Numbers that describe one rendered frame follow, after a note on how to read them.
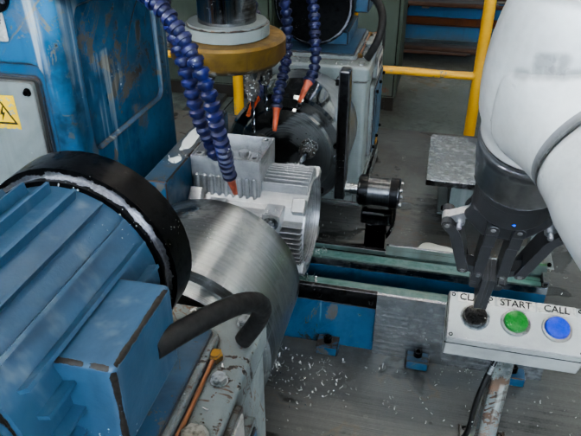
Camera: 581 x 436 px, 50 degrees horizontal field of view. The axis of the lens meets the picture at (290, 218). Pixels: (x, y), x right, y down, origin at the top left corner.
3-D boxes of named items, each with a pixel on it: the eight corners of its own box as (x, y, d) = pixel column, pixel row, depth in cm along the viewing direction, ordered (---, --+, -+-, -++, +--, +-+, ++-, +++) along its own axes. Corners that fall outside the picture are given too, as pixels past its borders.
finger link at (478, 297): (488, 280, 70) (482, 279, 71) (479, 309, 76) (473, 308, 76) (489, 258, 72) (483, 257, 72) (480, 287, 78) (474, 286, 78)
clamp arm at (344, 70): (330, 198, 121) (335, 70, 108) (333, 191, 124) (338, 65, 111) (348, 201, 121) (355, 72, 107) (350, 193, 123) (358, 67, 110)
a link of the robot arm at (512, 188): (481, 92, 56) (471, 137, 61) (476, 169, 51) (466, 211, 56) (588, 100, 55) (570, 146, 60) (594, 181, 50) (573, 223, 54)
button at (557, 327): (542, 341, 79) (545, 335, 77) (542, 319, 81) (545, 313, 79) (567, 344, 78) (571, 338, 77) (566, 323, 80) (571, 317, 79)
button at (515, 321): (501, 335, 80) (504, 329, 78) (501, 314, 82) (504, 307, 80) (526, 338, 79) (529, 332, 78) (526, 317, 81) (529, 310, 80)
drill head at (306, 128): (218, 217, 131) (210, 104, 118) (269, 139, 165) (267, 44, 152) (336, 232, 126) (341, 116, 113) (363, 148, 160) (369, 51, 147)
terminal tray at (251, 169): (192, 193, 107) (188, 156, 103) (213, 166, 116) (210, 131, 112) (259, 201, 105) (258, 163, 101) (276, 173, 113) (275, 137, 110)
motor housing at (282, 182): (191, 279, 111) (181, 186, 102) (225, 225, 127) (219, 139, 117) (300, 295, 108) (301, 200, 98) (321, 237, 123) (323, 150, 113)
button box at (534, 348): (441, 353, 83) (445, 336, 79) (444, 306, 87) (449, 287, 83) (577, 375, 80) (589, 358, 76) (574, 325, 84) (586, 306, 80)
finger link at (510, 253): (513, 197, 63) (527, 199, 63) (496, 256, 72) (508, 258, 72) (512, 229, 61) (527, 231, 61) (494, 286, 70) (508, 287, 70)
